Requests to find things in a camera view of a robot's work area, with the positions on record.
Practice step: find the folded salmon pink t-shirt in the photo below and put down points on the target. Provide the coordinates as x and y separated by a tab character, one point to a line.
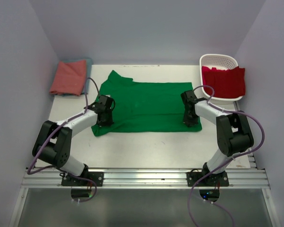
69	78

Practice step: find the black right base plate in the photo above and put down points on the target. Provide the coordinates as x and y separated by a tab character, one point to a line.
213	180

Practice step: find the red t-shirt in basket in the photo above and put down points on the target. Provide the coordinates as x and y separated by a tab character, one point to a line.
227	84

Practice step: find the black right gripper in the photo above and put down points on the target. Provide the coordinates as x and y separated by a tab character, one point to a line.
190	123

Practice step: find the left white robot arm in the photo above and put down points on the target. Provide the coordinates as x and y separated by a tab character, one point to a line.
53	144

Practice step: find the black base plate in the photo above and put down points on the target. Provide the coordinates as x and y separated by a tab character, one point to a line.
87	178
213	180

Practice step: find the white perforated laundry basket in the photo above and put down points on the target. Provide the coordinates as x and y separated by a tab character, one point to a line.
221	62

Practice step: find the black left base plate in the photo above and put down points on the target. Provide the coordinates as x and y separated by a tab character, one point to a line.
87	178

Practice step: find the green t-shirt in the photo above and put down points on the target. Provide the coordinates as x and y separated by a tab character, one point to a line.
145	106

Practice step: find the aluminium mounting rail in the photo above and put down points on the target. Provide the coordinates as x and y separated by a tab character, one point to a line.
148	178

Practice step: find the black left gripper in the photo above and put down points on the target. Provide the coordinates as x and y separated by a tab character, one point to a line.
109	121

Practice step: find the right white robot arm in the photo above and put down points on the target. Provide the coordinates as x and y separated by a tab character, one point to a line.
234	136

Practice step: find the folded light blue t-shirt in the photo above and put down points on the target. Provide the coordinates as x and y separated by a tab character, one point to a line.
89	64

